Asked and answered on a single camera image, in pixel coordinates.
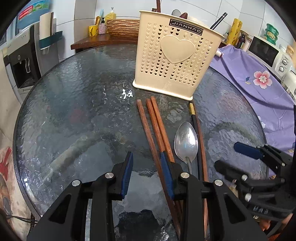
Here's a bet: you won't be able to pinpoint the translucent plastic spoon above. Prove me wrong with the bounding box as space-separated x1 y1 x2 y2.
171 9 181 16

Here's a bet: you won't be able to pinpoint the wooden handle metal spoon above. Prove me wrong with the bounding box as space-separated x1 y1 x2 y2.
180 13 188 19

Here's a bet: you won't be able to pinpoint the right hand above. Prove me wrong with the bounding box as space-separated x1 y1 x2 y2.
259 213 293 239

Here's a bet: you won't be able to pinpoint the black gold-tip chopstick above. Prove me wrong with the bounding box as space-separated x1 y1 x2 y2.
189 102 203 181

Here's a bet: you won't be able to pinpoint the steel spoon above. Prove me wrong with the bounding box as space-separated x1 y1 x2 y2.
174 121 198 174

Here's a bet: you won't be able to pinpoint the purple floral cloth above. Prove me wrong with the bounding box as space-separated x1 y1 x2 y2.
210 45 295 155

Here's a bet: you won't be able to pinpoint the round glass table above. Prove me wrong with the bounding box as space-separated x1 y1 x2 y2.
13 45 267 240

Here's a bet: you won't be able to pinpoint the white kettle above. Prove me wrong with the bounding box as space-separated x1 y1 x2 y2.
281 70 296 101

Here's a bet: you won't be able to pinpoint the white microwave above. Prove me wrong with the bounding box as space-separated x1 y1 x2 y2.
247 36 295 80

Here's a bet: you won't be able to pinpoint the brown glass bottle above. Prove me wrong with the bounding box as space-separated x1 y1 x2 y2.
236 34 245 49

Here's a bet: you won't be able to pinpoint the cream plastic utensil holder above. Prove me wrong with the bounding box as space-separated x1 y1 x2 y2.
132 11 223 101

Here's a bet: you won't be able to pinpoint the yellow roll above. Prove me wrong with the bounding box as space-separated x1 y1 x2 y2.
226 19 242 46

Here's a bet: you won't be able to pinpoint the green stacked containers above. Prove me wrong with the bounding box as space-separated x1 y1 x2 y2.
263 23 279 45

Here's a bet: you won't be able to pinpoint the round printed stool cushion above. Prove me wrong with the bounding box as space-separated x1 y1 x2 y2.
0 147 31 240

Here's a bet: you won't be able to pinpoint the wooden counter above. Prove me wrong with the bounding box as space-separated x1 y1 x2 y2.
70 34 138 53

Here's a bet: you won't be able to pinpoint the woven pattern basin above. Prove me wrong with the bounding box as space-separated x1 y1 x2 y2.
106 19 139 40

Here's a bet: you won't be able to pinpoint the yellow mug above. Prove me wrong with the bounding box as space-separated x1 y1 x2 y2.
88 25 99 37

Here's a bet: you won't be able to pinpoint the water dispenser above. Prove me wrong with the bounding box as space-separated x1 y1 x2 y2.
3 22 59 95

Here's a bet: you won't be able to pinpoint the yellow soap bottle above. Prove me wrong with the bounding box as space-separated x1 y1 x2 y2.
105 7 116 22

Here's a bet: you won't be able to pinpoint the paper cup stack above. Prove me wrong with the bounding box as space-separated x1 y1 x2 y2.
39 12 54 50

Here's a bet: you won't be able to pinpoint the blue water jug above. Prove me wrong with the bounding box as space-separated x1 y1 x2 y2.
16 0 51 30

